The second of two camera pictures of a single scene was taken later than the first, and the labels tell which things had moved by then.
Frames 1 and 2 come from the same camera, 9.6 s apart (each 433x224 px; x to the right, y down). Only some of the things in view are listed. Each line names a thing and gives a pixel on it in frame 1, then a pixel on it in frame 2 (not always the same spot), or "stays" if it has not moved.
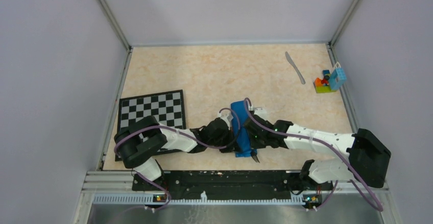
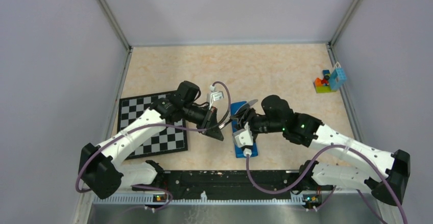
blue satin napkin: [243, 146] stays
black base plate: [232, 184] stays
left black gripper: [232, 148] -> [210, 123]
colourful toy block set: [330, 82] stays
